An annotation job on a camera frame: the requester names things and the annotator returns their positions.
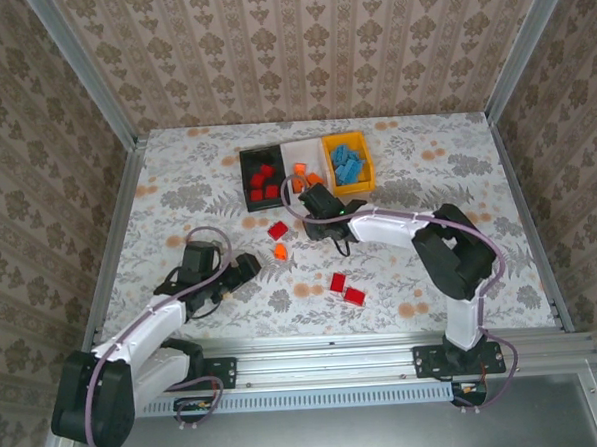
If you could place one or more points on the aluminium frame post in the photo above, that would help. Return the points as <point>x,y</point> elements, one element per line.
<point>83,69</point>
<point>526,46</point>

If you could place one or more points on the orange plastic bin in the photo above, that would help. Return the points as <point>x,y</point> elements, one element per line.
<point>357,189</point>

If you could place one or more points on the red lego brick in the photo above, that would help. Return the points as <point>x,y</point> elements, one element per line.
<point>337,282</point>
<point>267,170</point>
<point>256,181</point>
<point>272,191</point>
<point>256,193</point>
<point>278,230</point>
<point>354,296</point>

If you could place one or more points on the aluminium table side rail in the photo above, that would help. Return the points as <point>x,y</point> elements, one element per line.
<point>514,182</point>
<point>123,207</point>

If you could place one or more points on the blue lego brick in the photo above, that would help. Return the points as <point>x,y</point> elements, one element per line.
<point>356,154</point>
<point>339,153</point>

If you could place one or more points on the black plastic bin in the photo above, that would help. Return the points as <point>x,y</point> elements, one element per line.
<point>247,158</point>

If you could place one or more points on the aluminium mounting rail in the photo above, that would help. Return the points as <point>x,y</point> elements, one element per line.
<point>325,357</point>

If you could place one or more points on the grey metal panel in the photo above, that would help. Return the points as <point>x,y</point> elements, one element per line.
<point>340,436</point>

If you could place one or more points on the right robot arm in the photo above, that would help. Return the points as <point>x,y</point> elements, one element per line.
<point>455,260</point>

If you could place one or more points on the white plastic bin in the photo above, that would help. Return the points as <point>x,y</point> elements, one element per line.
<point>307,153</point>

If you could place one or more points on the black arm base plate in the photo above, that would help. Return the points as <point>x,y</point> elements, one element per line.
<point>428,362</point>
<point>223,372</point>

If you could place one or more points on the orange lego brick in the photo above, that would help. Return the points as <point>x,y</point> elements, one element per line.
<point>299,169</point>
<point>313,178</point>
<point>280,251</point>
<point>298,184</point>

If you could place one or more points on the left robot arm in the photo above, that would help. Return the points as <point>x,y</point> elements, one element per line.
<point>92,399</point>

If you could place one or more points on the long blue lego plate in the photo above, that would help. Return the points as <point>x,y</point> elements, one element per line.
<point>350,174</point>

